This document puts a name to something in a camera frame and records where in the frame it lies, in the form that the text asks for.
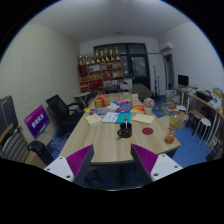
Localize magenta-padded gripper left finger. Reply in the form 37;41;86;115
43;144;95;188

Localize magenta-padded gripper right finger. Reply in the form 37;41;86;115
130;143;184;186

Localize yellow-labelled drink bottle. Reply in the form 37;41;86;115
164;109;181;145

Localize flat round red coaster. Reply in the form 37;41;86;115
141;126;155;136

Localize black mug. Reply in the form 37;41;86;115
116;122;134;139

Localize large beige notebook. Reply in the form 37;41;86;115
131;113;155;125

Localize black bag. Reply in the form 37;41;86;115
27;140;55;166

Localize small beige side table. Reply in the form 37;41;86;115
159;114;174;129

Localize small beige notebook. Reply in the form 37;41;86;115
84;113;103;126

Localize teal book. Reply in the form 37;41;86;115
115;112;133;125

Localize orange yellow book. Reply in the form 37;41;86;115
129;104;146;115

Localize black office chair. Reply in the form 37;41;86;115
45;94;85;138

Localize blue red magazine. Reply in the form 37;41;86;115
88;107;108;116

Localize white booklet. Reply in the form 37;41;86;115
101;111;120;124

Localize blue and red book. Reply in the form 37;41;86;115
114;104;134;114

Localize pink flowers in white pot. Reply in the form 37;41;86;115
142;97;155;116

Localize purple sign board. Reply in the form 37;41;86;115
23;104;51;139

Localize beige carton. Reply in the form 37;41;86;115
131;93;140;106

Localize pink box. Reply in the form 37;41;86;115
115;98;132;106

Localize white paper sheet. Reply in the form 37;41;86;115
103;103;118;113

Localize yellow gift box red ribbon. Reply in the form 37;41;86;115
94;94;111;109

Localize small round table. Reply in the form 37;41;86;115
73;91;92;108

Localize stack of books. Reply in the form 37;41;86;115
164;89;183;111

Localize grey armchair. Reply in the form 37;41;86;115
131;82;153;101

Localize white round stool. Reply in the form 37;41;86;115
193;117;213;146

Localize dark grey chair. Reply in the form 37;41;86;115
103;85;121;95

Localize black tripod stand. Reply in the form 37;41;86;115
152;65;161;96

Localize cluttered wooden side desk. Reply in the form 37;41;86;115
174;84;224;148

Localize black computer monitor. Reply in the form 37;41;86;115
177;74;190;88

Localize wooden shelf unit with trophies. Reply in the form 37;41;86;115
77;46;125;94

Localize dark glass door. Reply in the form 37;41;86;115
93;42;151;90

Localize white air conditioner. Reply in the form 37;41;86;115
160;41;174;53

